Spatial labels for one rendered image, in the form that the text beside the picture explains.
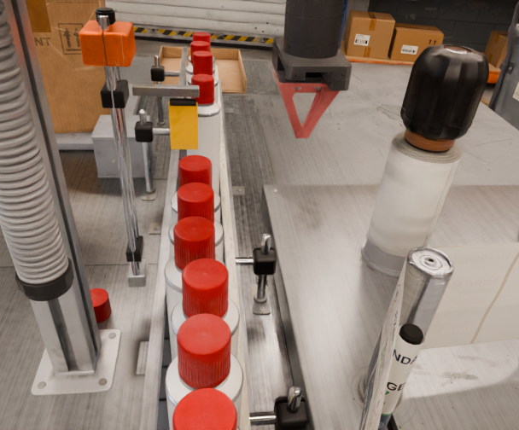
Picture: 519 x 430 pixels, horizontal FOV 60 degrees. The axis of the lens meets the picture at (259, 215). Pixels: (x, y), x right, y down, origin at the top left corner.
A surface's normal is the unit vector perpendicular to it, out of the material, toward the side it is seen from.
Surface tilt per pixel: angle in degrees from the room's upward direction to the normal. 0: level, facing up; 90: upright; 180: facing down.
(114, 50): 90
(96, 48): 90
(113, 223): 0
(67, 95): 90
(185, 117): 90
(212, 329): 3
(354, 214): 0
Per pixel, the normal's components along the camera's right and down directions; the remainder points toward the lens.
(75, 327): 0.11, 0.59
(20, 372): 0.07, -0.81
